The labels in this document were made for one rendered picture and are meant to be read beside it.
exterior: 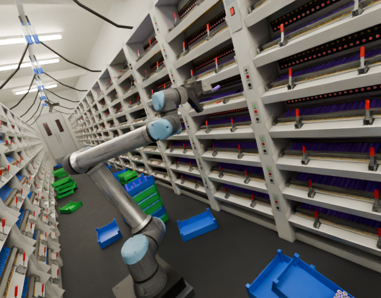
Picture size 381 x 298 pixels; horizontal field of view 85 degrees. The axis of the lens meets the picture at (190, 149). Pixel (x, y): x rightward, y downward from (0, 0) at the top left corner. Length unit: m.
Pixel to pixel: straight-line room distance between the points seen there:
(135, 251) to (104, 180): 0.43
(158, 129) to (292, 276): 0.95
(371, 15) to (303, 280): 1.10
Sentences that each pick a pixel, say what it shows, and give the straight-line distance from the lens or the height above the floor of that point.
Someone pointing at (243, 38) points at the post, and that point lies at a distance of 1.20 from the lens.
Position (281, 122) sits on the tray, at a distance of 1.24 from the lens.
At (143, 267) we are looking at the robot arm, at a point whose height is 0.30.
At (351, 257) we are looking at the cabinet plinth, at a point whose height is 0.02.
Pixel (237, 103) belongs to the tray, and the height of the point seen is 0.92.
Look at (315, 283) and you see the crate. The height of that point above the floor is 0.06.
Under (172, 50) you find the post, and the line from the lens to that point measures 1.75.
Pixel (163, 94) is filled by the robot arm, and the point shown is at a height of 1.09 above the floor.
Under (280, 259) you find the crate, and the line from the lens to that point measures 1.44.
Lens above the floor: 1.04
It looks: 14 degrees down
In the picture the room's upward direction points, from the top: 18 degrees counter-clockwise
